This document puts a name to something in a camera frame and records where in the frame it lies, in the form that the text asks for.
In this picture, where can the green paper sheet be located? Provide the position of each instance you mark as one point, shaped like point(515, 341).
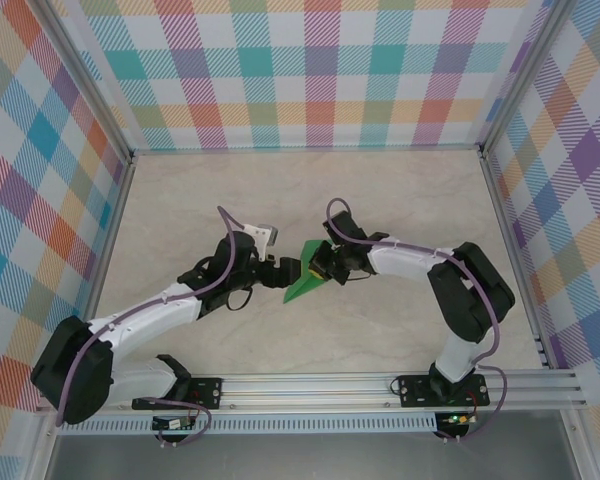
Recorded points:
point(300, 292)

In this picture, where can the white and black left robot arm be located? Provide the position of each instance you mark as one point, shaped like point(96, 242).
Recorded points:
point(150, 320)

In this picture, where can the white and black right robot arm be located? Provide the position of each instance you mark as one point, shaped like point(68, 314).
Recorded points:
point(405, 260)

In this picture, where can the grey metal panel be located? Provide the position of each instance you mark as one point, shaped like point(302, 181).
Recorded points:
point(305, 460)

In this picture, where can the small circuit board green light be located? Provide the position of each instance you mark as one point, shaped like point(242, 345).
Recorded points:
point(455, 419)

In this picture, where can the wide aluminium frame rail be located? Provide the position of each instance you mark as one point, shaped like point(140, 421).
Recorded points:
point(305, 387)

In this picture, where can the aluminium side rail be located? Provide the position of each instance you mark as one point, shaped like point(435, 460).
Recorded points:
point(505, 225)
point(114, 225)

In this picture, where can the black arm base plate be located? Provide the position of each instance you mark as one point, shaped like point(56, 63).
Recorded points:
point(207, 392)
point(412, 392)

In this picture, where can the aluminium corner post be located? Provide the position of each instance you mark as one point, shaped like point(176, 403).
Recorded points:
point(91, 75)
point(521, 75)

